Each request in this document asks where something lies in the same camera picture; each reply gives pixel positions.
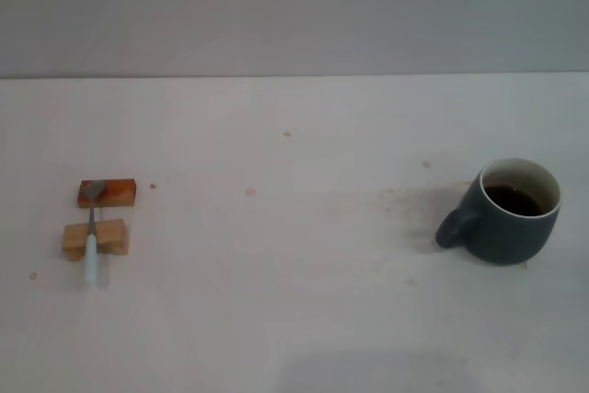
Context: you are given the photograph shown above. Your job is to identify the grey ceramic cup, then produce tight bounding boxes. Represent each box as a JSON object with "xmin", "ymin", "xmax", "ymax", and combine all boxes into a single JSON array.
[{"xmin": 435, "ymin": 157, "xmax": 563, "ymax": 267}]

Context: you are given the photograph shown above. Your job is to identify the light notched wooden block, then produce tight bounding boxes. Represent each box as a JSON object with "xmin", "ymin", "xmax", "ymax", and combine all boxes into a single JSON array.
[{"xmin": 62, "ymin": 218, "xmax": 130, "ymax": 263}]

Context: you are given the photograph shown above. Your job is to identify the reddish brown wooden block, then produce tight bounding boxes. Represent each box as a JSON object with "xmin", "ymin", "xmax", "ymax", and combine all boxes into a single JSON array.
[{"xmin": 75, "ymin": 177, "xmax": 138, "ymax": 209}]

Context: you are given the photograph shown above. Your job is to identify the dark coffee liquid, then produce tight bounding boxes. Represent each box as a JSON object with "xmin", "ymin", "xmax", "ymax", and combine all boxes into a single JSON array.
[{"xmin": 482, "ymin": 184, "xmax": 547, "ymax": 218}]

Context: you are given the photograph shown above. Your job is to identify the blue handled metal spoon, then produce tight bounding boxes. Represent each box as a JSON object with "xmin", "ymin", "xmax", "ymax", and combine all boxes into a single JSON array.
[{"xmin": 83, "ymin": 179, "xmax": 110, "ymax": 284}]

